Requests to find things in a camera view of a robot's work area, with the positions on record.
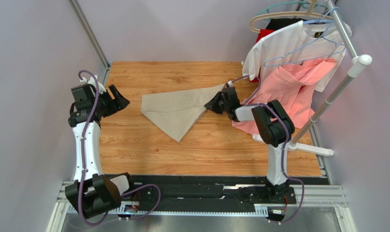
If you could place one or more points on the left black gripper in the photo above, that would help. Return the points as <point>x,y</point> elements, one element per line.
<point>121,101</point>

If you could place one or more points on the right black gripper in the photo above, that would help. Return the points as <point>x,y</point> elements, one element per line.
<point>219,102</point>

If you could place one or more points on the beige cloth napkin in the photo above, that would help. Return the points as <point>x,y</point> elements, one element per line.
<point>176,112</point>

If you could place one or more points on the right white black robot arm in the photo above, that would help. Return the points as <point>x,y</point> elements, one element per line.
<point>274,128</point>

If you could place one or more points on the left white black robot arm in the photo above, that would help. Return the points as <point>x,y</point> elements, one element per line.
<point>92,192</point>

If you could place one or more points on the pink pleated garment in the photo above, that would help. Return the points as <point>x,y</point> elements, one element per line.
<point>294,85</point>

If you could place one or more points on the red garment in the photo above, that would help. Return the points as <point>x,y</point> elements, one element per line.
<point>263,33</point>

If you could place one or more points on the beige wooden hanger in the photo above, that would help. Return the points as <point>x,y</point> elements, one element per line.
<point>328,15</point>

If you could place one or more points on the black garment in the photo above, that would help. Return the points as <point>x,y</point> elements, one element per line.
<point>279,23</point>

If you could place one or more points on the white t-shirt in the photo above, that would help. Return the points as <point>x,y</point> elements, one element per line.
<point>295,43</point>

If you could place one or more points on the green hanger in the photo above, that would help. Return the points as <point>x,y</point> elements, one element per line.
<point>295,8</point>

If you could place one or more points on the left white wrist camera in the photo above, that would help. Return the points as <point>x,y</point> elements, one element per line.
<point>94,82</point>

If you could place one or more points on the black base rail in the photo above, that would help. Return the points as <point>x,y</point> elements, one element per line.
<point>211,194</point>

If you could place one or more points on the aluminium frame post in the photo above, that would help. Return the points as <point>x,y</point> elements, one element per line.
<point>79,13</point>

